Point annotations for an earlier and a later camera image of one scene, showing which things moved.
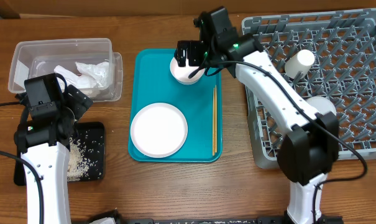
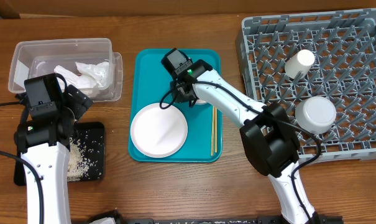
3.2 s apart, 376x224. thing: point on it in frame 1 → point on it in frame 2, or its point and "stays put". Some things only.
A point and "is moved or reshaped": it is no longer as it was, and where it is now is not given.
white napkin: [75, 81] stays put
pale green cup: [302, 61] stays put
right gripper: [192, 47] → [178, 98]
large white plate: [159, 130] stays put
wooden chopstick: [214, 124] stays put
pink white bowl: [182, 73] is moved or reshaped
